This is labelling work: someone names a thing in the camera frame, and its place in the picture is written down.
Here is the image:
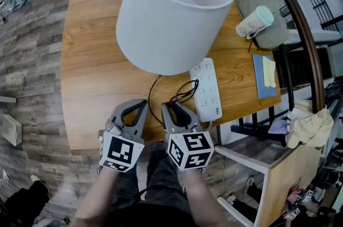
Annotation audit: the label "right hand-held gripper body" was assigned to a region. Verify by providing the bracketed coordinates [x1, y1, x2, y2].
[166, 125, 215, 171]

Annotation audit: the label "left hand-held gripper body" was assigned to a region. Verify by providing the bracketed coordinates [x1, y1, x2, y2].
[98, 120, 145, 173]

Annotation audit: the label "black plug and cable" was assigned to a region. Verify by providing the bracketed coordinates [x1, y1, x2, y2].
[148, 74, 200, 127]

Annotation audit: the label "white power strip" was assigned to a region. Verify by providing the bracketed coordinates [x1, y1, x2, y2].
[189, 57, 223, 123]

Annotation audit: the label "white table lamp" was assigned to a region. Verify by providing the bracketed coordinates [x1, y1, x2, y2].
[115, 0, 237, 76]

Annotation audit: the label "person's right forearm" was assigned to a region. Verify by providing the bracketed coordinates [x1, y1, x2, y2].
[182, 169, 230, 227]

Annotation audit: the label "person's left forearm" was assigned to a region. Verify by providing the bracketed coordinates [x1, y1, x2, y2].
[71, 167, 119, 227]

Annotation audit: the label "round wooden table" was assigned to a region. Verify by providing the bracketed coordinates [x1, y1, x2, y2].
[61, 0, 282, 152]

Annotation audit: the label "person's grey trousers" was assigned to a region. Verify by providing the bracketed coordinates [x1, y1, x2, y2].
[112, 141, 189, 211]

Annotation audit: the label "person's black shirt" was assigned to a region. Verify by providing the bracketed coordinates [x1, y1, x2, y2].
[107, 201, 199, 227]

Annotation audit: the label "blue notebook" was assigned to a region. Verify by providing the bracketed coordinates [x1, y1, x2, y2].
[252, 53, 278, 100]

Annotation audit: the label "purple cloth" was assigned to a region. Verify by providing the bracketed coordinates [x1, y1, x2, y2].
[267, 118, 290, 136]

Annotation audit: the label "yellow sticky notepad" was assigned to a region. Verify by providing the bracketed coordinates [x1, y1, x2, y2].
[262, 56, 277, 88]

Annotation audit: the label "wooden table with black label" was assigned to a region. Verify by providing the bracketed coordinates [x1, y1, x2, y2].
[214, 144, 322, 227]

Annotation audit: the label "white flat box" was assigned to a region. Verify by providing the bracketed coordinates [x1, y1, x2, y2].
[0, 113, 23, 147]

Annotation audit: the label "white cup with green lid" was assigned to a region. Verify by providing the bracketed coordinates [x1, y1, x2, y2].
[235, 5, 274, 40]

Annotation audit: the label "grey-green fabric bag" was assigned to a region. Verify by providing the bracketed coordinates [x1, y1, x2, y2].
[237, 0, 290, 49]

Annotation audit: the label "beige crumpled cloth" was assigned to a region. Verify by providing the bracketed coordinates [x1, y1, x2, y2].
[285, 99, 334, 149]

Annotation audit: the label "black railing with wooden handrail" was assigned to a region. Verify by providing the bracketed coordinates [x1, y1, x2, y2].
[230, 0, 343, 149]

